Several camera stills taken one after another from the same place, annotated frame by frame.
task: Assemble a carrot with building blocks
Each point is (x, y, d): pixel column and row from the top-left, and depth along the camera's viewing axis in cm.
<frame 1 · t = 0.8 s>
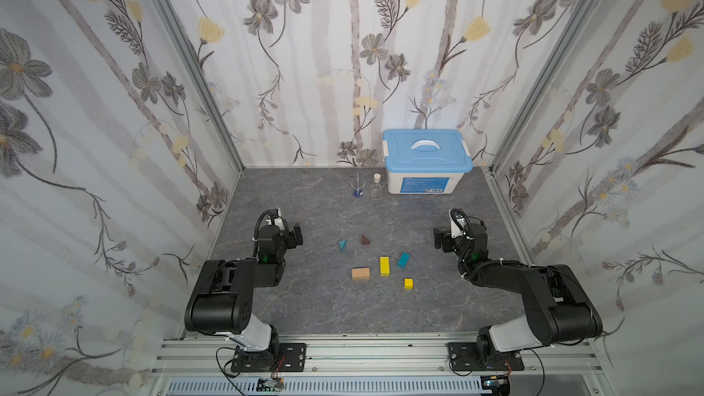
left hand: (285, 222, 95), fingers open
right hand: (456, 222, 93), fingers open
blue lid storage box: (425, 161, 103), point 17 cm above the table
glass beaker blue liquid: (359, 191, 112), point 3 cm above the table
small clear corked bottle: (377, 193, 115), on the table
teal triangle block: (342, 245, 96), point 2 cm above the table
dark red triangle block: (365, 240, 99), on the table
tan wooden rectangular block: (361, 273, 90), point 2 cm above the table
yellow rectangular block: (384, 266, 90), point 3 cm above the table
teal rectangular block: (403, 259, 94), on the table
small yellow cube block: (409, 283, 88), point 2 cm above the table

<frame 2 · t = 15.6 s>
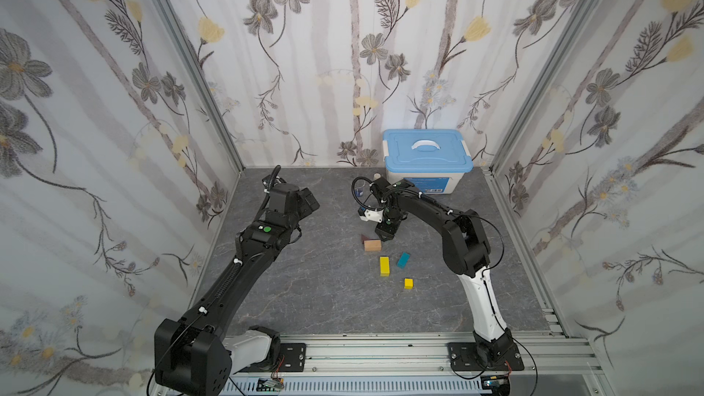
left hand: (305, 197, 81), fingers open
right hand: (393, 222, 97), fingers open
tan wooden rectangular block: (372, 246, 97), point 2 cm above the table
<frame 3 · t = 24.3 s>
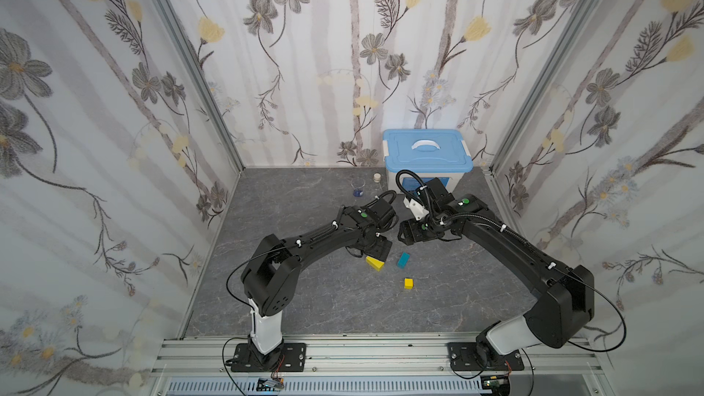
left hand: (377, 248, 86), fingers open
right hand: (415, 230, 80), fingers open
yellow rectangular block: (376, 264, 92), point 3 cm above the table
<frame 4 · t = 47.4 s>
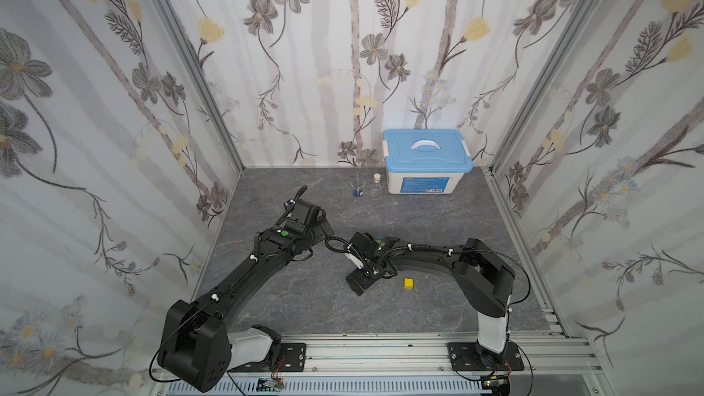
left hand: (321, 230, 84), fingers open
right hand: (364, 269, 89), fingers open
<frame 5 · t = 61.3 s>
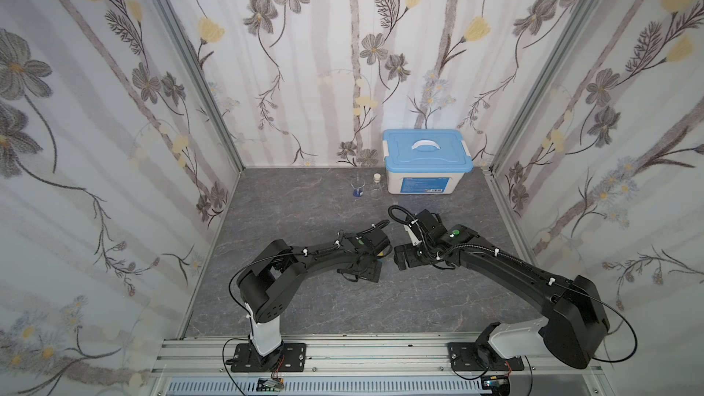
left hand: (368, 271, 89), fingers open
right hand: (413, 251, 82), fingers open
